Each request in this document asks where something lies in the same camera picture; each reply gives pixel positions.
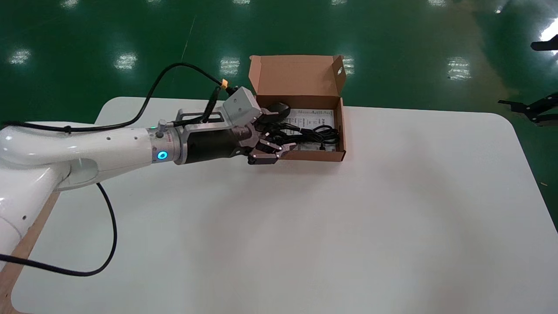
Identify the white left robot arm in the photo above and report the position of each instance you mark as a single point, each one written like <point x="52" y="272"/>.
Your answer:
<point x="109" y="148"/>

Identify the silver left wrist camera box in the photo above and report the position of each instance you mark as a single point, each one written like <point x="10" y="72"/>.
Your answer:
<point x="242" y="107"/>

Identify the white printed manual sheet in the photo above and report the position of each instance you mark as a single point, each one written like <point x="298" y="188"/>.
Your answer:
<point x="314" y="117"/>

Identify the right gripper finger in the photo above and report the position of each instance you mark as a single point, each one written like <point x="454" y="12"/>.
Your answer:
<point x="545" y="109"/>
<point x="547" y="43"/>

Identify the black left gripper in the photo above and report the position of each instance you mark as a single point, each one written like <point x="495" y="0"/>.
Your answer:
<point x="209" y="144"/>

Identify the brown cardboard storage box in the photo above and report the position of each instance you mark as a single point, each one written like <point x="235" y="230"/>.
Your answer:
<point x="296" y="78"/>

